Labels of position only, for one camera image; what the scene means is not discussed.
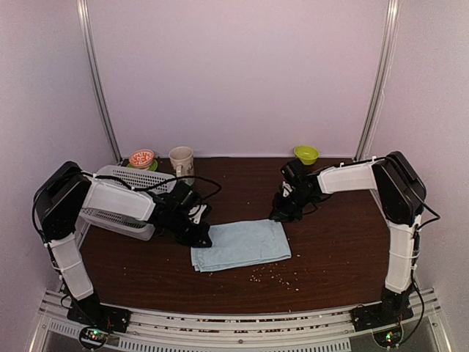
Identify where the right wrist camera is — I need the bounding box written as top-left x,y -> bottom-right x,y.
281,158 -> 309,197

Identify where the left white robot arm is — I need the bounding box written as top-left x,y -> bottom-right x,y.
32,161 -> 213,326

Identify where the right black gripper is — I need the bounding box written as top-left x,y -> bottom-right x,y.
270,188 -> 314,222

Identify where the green saucer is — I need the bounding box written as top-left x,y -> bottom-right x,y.
126,158 -> 158,172

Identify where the lime green bowl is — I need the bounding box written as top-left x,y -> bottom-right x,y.
294,145 -> 320,166

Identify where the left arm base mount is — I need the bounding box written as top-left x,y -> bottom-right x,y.
67,293 -> 131,351

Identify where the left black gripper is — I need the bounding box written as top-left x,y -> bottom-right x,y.
168,211 -> 211,249

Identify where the front aluminium rail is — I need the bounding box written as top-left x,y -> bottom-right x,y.
36,289 -> 446,352

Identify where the light blue towel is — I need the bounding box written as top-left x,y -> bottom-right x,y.
191,219 -> 292,273

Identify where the white plastic basket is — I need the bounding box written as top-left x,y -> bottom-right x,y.
80,165 -> 173,241

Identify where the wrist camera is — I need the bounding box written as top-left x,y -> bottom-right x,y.
281,158 -> 309,197
170,181 -> 212,224

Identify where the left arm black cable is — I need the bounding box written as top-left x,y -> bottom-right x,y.
32,175 -> 223,243

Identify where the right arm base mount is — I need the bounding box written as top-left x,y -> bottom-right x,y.
350,293 -> 413,349

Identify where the left aluminium frame post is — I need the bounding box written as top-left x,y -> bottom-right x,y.
76,0 -> 123,164

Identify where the right aluminium frame post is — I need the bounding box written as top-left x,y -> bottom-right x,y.
354,0 -> 401,161

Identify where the beige ceramic mug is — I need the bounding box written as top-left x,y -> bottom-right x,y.
169,146 -> 195,186

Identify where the aluminium frame post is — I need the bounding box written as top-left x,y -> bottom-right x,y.
76,0 -> 123,164
354,0 -> 401,161

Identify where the red patterned bowl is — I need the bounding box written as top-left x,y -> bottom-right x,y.
129,150 -> 156,170

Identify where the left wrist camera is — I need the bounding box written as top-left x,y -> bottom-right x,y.
170,181 -> 212,224

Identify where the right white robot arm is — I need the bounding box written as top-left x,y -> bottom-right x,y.
269,151 -> 426,324

